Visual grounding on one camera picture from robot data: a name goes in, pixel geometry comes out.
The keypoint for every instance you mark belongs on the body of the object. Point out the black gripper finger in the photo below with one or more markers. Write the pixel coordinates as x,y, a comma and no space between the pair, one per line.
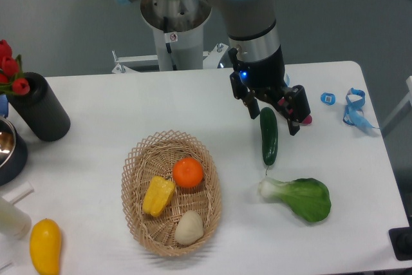
293,106
241,92

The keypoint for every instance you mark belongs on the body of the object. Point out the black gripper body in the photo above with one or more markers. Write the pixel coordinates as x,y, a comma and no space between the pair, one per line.
266,77

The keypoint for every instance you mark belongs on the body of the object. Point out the yellow bell pepper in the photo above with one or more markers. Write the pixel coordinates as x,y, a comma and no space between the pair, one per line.
158,195

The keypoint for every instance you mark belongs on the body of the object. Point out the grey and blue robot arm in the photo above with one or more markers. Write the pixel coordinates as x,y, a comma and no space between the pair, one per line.
254,50

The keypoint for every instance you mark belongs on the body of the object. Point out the woven wicker basket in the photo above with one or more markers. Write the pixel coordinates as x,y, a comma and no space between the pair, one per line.
156,156

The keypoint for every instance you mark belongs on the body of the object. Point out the purple sweet potato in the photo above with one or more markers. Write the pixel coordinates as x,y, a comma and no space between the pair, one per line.
307,120

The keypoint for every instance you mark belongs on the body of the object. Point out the green cucumber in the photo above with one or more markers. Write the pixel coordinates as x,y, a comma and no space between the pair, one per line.
269,135

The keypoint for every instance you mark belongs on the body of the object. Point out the blue tape roll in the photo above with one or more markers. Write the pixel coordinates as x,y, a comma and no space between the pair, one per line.
328,98

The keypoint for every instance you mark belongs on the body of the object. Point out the crumpled blue tape strip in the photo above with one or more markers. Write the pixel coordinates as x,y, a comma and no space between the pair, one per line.
353,112

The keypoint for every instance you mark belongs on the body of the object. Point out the orange fruit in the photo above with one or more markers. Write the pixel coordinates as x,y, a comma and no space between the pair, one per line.
187,172

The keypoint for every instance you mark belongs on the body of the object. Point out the green bok choy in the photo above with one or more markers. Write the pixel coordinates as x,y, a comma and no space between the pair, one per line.
307,198

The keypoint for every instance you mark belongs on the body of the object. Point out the black device at table edge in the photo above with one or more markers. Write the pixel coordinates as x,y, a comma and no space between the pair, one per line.
401,242

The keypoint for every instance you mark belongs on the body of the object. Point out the black cylindrical vase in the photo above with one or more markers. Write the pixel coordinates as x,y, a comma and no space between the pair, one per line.
41,109

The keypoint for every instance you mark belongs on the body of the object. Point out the red tulip flowers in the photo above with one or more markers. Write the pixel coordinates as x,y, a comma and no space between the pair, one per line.
13,81

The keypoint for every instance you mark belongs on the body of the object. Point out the dark metal bowl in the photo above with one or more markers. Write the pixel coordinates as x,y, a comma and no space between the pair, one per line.
14,152

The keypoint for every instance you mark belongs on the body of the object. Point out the blue object at left edge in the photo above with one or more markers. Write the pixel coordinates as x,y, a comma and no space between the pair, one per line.
4,106

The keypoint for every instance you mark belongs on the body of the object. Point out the white rectangular block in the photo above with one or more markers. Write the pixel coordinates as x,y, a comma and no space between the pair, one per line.
18,193

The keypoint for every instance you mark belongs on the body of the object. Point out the yellow mango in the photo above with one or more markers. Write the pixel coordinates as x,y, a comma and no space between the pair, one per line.
45,247

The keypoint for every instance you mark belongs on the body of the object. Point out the white plastic bottle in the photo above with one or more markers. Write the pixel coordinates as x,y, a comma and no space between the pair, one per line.
14,222

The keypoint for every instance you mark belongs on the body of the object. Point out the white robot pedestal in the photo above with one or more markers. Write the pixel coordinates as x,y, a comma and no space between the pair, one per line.
177,27

